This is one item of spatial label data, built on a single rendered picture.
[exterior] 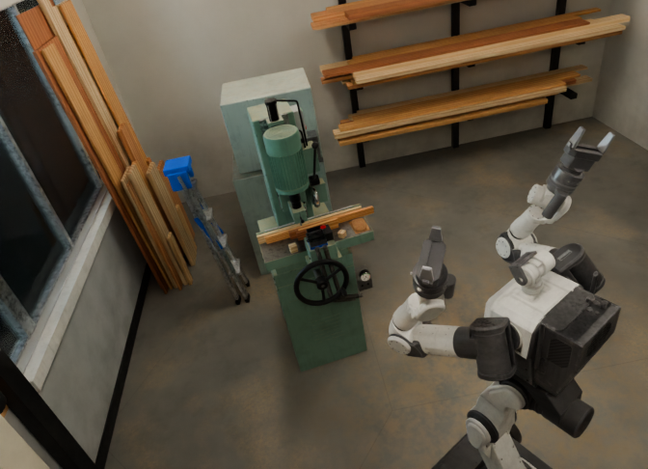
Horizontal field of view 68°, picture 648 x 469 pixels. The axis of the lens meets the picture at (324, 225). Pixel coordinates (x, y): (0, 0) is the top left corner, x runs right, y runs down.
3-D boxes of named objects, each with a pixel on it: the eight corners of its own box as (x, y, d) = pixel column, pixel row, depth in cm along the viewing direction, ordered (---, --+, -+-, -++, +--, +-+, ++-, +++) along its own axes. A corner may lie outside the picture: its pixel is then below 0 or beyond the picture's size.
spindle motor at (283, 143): (279, 200, 240) (265, 143, 223) (273, 183, 255) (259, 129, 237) (312, 190, 243) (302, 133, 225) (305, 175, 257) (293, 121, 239)
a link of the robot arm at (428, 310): (419, 275, 131) (403, 296, 142) (426, 306, 126) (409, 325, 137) (442, 275, 132) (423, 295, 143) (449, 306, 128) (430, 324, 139)
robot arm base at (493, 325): (491, 363, 144) (526, 369, 135) (465, 378, 136) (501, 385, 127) (482, 314, 144) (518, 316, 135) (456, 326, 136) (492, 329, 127)
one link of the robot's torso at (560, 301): (613, 364, 153) (637, 281, 133) (553, 433, 138) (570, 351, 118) (528, 317, 174) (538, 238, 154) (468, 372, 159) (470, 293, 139)
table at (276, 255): (269, 283, 244) (267, 274, 241) (259, 249, 269) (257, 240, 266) (381, 249, 253) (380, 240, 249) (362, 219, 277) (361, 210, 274)
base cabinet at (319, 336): (300, 372, 300) (276, 289, 259) (282, 311, 347) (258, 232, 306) (367, 350, 306) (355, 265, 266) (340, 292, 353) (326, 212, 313)
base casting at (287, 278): (276, 289, 260) (272, 276, 255) (259, 232, 306) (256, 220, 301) (355, 264, 266) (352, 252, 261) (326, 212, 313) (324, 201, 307)
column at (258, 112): (280, 235, 284) (251, 122, 243) (273, 216, 302) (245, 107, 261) (316, 225, 287) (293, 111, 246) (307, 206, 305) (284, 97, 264)
